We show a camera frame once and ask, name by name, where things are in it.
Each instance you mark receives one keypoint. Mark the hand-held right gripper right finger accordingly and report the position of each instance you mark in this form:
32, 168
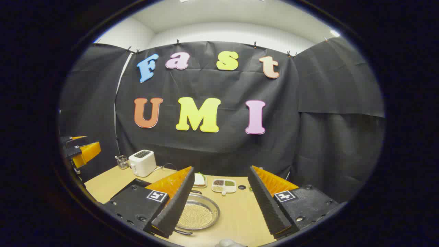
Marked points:
265, 206

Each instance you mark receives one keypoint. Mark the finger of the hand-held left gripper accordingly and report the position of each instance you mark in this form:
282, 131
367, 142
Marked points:
70, 140
87, 152

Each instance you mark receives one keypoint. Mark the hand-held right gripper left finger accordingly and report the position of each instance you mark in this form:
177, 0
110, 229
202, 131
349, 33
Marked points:
176, 206

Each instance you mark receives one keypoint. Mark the stainless steel pot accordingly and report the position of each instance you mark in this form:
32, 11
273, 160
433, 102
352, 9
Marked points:
210, 205

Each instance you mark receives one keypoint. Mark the black induction cooktop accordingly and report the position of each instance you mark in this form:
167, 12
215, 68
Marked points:
139, 181

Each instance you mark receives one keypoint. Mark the pile of soybeans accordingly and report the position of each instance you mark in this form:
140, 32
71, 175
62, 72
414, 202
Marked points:
197, 216

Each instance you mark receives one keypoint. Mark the white rectangular plate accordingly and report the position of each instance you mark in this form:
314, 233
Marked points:
200, 186

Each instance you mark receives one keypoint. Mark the sandwich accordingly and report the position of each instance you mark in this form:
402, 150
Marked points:
199, 179

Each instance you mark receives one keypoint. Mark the white divided dish with grains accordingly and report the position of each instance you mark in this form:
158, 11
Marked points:
224, 189

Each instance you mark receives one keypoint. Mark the white toaster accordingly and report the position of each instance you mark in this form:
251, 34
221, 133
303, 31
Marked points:
144, 164

